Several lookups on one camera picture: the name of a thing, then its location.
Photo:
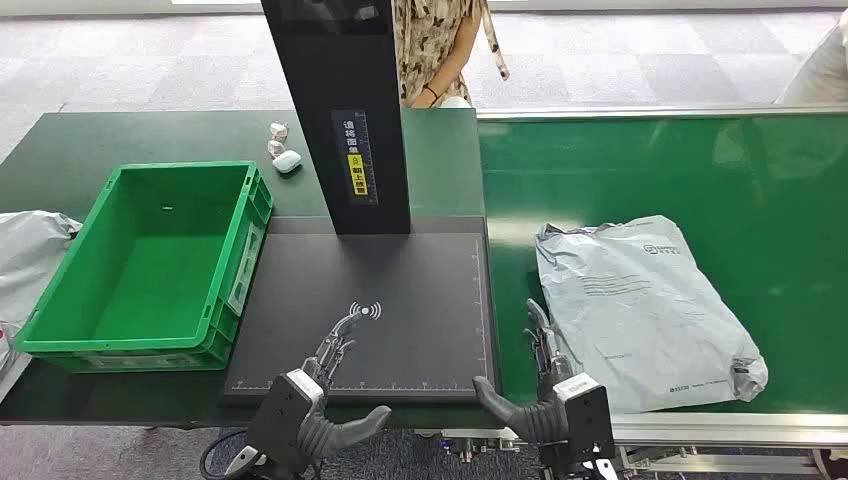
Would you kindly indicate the crumpled grey mailer bag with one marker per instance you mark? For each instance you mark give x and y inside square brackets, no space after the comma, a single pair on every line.
[26,258]

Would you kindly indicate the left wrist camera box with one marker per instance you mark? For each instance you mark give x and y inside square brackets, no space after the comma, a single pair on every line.
[278,414]

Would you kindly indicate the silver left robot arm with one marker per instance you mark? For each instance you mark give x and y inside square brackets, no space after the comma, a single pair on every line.
[242,461]

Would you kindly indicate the person in patterned top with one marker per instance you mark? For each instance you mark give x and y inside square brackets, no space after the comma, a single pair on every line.
[430,46]

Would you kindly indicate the person in white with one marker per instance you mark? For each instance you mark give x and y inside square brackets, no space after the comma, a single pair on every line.
[818,73]

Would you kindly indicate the green plastic crate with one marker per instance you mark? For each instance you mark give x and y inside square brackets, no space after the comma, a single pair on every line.
[152,278]

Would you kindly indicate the black inbound scanner machine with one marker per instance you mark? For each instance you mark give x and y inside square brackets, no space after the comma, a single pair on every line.
[397,318]

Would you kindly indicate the dark green table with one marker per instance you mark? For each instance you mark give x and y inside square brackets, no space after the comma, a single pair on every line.
[66,146]

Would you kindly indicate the black yellow ruler label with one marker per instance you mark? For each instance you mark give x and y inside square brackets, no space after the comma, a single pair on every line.
[358,177]

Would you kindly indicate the green conveyor belt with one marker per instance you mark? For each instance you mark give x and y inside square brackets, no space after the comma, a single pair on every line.
[762,166]

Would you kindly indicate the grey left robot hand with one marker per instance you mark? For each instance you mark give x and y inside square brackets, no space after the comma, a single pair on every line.
[341,334]

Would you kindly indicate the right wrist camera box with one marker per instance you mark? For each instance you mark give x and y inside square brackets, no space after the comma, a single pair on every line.
[590,417]

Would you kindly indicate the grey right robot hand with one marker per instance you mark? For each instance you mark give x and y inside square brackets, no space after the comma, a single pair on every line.
[530,420]

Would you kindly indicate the grey plastic mailer package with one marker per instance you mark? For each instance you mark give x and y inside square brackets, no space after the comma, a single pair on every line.
[642,311]

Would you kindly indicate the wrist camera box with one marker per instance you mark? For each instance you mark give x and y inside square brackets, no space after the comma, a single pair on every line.
[278,414]
[590,417]

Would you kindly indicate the small clear white object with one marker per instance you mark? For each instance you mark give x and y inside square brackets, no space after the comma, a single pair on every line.
[279,130]
[275,148]

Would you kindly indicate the white earbuds case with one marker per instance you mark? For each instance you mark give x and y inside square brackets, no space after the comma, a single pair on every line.
[287,161]

